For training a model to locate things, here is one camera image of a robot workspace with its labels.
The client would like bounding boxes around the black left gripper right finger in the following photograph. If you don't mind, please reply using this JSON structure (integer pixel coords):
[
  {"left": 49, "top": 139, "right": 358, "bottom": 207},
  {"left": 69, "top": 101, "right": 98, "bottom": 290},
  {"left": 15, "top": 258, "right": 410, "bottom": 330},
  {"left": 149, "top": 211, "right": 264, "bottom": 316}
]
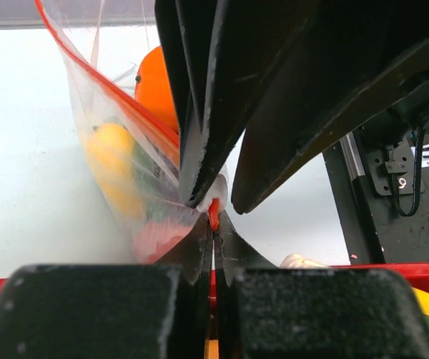
[{"left": 214, "top": 214, "right": 429, "bottom": 358}]

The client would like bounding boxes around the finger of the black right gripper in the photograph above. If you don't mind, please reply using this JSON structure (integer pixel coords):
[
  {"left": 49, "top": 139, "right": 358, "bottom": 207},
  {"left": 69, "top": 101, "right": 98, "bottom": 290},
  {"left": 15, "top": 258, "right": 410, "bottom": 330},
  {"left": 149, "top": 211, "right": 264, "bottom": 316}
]
[
  {"left": 155, "top": 1, "right": 319, "bottom": 208},
  {"left": 231, "top": 1, "right": 429, "bottom": 214}
]

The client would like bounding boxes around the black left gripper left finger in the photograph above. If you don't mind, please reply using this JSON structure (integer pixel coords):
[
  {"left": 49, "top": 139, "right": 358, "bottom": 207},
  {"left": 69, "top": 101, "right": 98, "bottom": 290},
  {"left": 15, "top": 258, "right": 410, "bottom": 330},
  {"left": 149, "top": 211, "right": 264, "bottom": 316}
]
[{"left": 0, "top": 216, "right": 213, "bottom": 358}]

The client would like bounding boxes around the orange fruit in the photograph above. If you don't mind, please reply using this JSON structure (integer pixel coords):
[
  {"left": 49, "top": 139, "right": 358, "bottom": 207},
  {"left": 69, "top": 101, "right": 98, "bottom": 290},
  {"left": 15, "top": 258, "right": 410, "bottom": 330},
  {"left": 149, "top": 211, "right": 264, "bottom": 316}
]
[{"left": 134, "top": 46, "right": 179, "bottom": 134}]

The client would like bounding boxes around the clear zip bag orange zipper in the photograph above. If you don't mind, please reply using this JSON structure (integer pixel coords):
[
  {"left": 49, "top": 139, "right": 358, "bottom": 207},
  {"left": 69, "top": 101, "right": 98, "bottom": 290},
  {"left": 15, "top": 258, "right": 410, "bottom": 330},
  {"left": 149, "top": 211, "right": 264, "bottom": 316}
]
[{"left": 36, "top": 1, "right": 229, "bottom": 263}]

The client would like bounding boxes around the pink peach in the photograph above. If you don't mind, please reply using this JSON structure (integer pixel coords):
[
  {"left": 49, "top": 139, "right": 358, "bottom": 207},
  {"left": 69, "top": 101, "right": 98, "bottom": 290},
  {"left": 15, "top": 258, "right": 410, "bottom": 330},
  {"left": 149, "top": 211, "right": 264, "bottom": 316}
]
[{"left": 132, "top": 218, "right": 192, "bottom": 263}]

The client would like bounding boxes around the yellow lemon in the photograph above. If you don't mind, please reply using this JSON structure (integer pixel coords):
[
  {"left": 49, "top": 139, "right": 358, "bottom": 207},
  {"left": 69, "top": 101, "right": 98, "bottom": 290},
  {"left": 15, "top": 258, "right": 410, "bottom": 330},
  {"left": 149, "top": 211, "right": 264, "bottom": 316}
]
[{"left": 85, "top": 123, "right": 146, "bottom": 220}]

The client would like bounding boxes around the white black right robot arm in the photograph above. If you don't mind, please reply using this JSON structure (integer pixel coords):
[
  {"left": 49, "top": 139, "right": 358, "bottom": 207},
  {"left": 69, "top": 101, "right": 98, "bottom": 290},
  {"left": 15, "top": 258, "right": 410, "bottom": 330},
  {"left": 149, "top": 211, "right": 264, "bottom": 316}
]
[{"left": 155, "top": 1, "right": 429, "bottom": 214}]

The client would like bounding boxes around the red plastic food tray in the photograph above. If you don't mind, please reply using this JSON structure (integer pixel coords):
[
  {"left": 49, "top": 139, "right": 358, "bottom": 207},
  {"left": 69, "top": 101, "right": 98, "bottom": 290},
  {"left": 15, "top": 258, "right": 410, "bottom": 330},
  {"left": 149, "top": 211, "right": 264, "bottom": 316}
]
[{"left": 0, "top": 263, "right": 429, "bottom": 330}]

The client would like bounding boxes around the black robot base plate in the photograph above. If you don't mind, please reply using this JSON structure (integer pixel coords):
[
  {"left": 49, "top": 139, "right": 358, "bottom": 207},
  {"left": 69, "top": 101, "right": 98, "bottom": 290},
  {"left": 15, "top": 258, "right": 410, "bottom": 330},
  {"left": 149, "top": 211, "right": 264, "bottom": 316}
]
[{"left": 322, "top": 131, "right": 429, "bottom": 265}]

